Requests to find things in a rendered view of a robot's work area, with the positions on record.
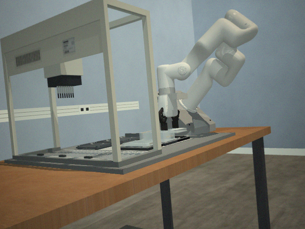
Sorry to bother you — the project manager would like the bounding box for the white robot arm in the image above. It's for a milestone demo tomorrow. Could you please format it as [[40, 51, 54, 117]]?
[[157, 10, 258, 113]]

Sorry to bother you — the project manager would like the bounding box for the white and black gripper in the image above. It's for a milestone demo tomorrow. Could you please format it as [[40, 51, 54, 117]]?
[[158, 94, 180, 130]]

